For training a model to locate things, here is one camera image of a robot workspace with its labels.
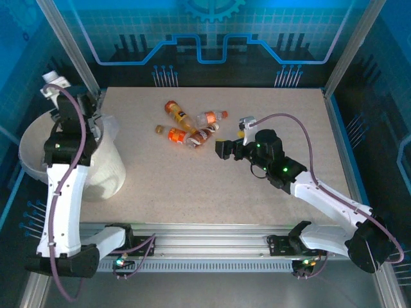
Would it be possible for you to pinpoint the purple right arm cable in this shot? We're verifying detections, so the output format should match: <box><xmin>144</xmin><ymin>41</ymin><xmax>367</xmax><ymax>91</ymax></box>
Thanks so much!
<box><xmin>252</xmin><ymin>114</ymin><xmax>406</xmax><ymax>266</ymax></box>

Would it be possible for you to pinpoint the orange label gold cap bottle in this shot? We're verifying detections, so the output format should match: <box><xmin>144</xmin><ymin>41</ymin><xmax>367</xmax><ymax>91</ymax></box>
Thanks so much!
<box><xmin>155</xmin><ymin>124</ymin><xmax>193</xmax><ymax>146</ymax></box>

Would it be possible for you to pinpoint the clear bottle with orange cap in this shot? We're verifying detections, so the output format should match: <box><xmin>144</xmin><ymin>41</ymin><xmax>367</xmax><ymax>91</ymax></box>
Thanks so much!
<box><xmin>195</xmin><ymin>110</ymin><xmax>229</xmax><ymax>128</ymax></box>

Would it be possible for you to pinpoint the yellow label juice bottle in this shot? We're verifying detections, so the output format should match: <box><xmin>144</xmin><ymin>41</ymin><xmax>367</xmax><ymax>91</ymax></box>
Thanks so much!
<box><xmin>164</xmin><ymin>100</ymin><xmax>198</xmax><ymax>134</ymax></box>

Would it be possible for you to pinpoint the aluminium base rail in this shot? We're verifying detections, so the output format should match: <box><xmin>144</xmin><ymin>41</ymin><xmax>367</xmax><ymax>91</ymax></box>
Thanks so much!
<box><xmin>80</xmin><ymin>223</ymin><xmax>322</xmax><ymax>273</ymax></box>

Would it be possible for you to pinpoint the brown coffee bottle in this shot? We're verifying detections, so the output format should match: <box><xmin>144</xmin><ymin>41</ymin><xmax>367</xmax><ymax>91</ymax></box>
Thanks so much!
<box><xmin>186</xmin><ymin>123</ymin><xmax>221</xmax><ymax>150</ymax></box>

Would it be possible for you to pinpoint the clear plastic bin liner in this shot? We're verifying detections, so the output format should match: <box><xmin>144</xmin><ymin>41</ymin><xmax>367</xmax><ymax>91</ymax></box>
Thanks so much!
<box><xmin>96</xmin><ymin>114</ymin><xmax>120</xmax><ymax>142</ymax></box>

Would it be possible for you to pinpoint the white cylindrical bin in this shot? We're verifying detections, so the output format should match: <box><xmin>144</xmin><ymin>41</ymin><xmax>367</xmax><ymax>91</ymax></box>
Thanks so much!
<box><xmin>18</xmin><ymin>107</ymin><xmax>127</xmax><ymax>203</ymax></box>

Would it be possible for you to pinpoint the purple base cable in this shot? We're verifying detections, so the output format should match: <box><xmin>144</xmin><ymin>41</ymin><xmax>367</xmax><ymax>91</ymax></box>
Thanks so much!
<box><xmin>293</xmin><ymin>252</ymin><xmax>330</xmax><ymax>279</ymax></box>
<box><xmin>112</xmin><ymin>232</ymin><xmax>157</xmax><ymax>280</ymax></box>

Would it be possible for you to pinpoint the aluminium frame post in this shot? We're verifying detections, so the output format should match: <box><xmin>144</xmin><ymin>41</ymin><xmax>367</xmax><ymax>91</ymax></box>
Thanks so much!
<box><xmin>34</xmin><ymin>0</ymin><xmax>103</xmax><ymax>99</ymax></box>
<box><xmin>323</xmin><ymin>0</ymin><xmax>386</xmax><ymax>97</ymax></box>

